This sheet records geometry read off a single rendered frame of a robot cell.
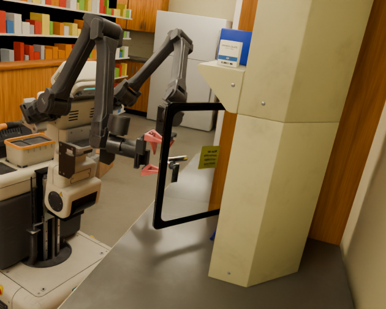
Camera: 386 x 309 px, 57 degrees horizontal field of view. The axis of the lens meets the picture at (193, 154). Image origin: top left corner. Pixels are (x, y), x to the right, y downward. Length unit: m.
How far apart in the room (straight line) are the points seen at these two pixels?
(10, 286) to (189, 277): 1.22
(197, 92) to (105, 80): 4.76
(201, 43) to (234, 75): 5.04
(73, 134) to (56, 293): 0.81
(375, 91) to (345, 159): 0.23
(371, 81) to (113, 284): 0.95
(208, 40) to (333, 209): 4.78
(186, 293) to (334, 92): 0.63
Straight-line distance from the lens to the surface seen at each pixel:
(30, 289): 2.04
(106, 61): 1.26
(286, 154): 0.90
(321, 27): 0.88
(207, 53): 5.87
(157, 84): 6.15
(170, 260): 1.10
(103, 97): 1.23
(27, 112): 1.58
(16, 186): 1.95
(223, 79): 0.86
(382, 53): 1.24
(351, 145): 1.27
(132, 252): 1.11
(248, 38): 1.03
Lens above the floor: 1.58
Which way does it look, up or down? 19 degrees down
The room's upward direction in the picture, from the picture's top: 8 degrees clockwise
